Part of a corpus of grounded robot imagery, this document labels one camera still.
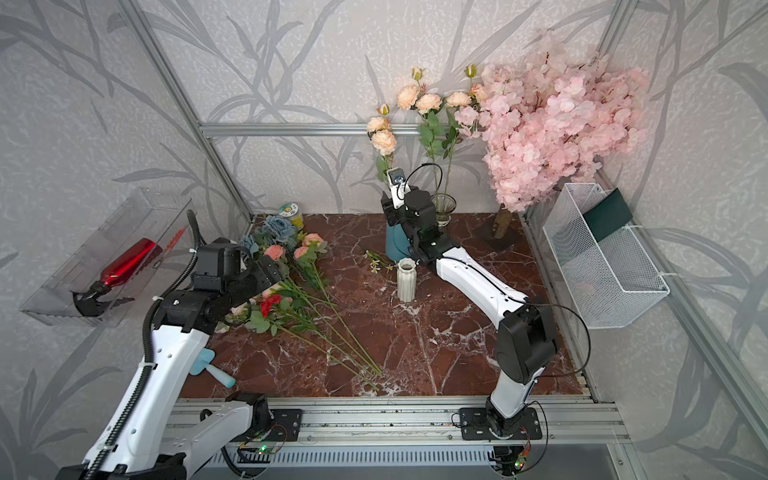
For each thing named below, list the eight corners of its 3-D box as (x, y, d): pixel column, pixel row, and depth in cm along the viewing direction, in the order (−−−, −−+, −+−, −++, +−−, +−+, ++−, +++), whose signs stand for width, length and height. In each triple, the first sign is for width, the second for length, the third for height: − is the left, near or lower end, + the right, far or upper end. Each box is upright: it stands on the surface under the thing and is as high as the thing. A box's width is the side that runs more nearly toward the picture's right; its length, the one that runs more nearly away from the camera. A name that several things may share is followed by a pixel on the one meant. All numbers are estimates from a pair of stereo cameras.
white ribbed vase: (401, 305, 98) (401, 276, 84) (395, 292, 101) (394, 262, 87) (417, 299, 99) (419, 269, 85) (410, 286, 102) (411, 255, 89)
